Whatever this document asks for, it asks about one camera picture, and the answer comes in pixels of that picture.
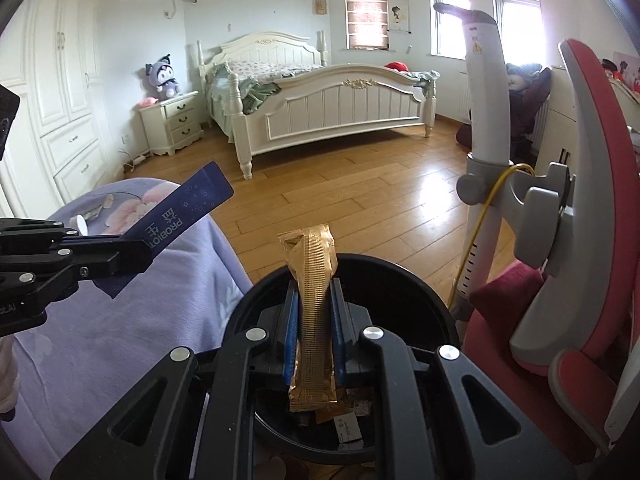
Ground gold snack wrapper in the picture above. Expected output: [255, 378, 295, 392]
[280, 224, 337, 412]

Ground blue sachet wrapper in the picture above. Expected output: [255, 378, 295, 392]
[73, 168, 247, 307]

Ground black trash bin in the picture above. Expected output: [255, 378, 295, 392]
[224, 254, 459, 465]

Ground white gloved left hand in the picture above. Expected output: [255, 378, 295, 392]
[0, 335, 20, 415]

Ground purple floral table cloth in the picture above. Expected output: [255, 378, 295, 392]
[0, 176, 256, 480]

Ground white power strip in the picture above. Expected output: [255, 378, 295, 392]
[124, 154, 149, 171]

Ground white nightstand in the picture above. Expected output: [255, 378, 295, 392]
[139, 91, 203, 155]

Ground pink plush on nightstand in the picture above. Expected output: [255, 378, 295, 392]
[138, 96, 158, 108]

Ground grey plush toy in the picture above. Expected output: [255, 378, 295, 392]
[145, 54, 180, 101]

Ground white wardrobe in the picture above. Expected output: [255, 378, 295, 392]
[1, 0, 122, 219]

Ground green blanket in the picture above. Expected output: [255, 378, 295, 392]
[241, 82, 281, 115]

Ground white wooden bed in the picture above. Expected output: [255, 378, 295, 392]
[196, 32, 439, 179]

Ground red plush on bed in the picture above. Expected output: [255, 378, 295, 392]
[385, 61, 409, 72]

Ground white dresser cabinet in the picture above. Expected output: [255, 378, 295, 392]
[535, 66, 639, 174]

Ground dark clothes pile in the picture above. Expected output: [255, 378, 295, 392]
[454, 62, 554, 154]

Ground yellow cable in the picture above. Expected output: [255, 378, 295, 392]
[446, 161, 536, 311]

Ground wall picture scroll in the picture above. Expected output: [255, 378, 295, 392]
[387, 0, 411, 34]

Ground pink photo frame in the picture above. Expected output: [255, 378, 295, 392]
[613, 52, 640, 94]

